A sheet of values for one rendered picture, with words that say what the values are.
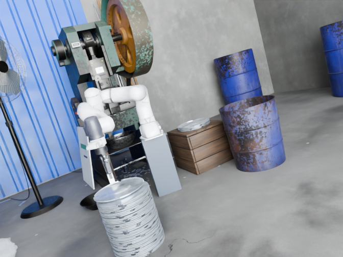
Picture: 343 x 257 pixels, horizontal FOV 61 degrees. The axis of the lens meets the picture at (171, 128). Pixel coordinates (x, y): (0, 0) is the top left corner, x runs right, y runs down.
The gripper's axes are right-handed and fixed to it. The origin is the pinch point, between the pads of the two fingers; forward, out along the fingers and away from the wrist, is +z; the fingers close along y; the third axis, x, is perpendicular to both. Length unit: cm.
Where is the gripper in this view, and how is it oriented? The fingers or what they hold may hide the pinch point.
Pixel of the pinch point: (111, 178)
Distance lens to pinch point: 179.8
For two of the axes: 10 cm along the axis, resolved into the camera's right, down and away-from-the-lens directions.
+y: -4.3, -0.4, 9.0
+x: -8.6, 3.3, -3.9
